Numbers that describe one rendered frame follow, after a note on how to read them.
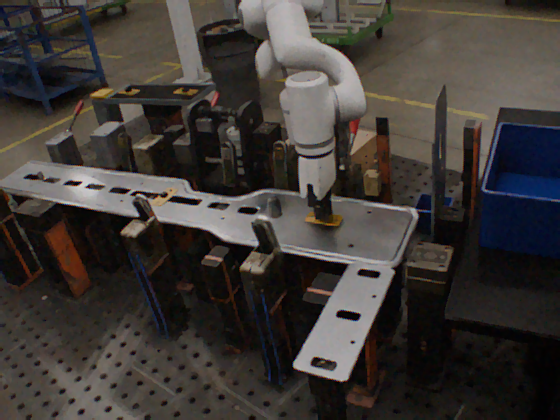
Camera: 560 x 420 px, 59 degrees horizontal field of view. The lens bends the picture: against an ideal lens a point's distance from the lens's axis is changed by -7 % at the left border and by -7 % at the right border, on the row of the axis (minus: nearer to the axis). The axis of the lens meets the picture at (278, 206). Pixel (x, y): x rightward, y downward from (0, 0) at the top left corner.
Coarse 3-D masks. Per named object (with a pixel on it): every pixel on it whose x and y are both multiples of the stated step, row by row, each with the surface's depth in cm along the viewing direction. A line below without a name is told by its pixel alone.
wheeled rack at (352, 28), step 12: (384, 0) 535; (348, 12) 483; (360, 12) 577; (312, 24) 552; (324, 24) 543; (336, 24) 534; (348, 24) 489; (360, 24) 518; (372, 24) 527; (384, 24) 544; (312, 36) 519; (324, 36) 511; (336, 36) 506; (348, 36) 495; (360, 36) 506; (348, 48) 513
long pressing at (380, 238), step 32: (32, 160) 177; (32, 192) 156; (64, 192) 153; (96, 192) 149; (160, 192) 143; (192, 192) 140; (256, 192) 135; (288, 192) 132; (192, 224) 128; (224, 224) 125; (288, 224) 121; (320, 224) 119; (352, 224) 118; (384, 224) 116; (416, 224) 115; (320, 256) 110; (352, 256) 108; (384, 256) 107
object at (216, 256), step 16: (208, 256) 117; (224, 256) 117; (208, 272) 116; (224, 272) 117; (224, 288) 118; (224, 304) 122; (240, 304) 127; (224, 320) 126; (240, 320) 128; (240, 336) 128; (240, 352) 129
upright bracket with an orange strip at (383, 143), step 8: (376, 120) 117; (384, 120) 116; (376, 128) 118; (384, 128) 117; (384, 136) 118; (384, 144) 119; (384, 152) 120; (384, 160) 123; (384, 168) 123; (384, 176) 124; (384, 184) 126; (384, 192) 127; (384, 200) 128
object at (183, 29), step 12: (168, 0) 492; (180, 0) 490; (180, 12) 494; (180, 24) 499; (192, 24) 509; (180, 36) 508; (192, 36) 513; (180, 48) 518; (192, 48) 518; (180, 60) 528; (192, 60) 522; (192, 72) 527; (204, 72) 553
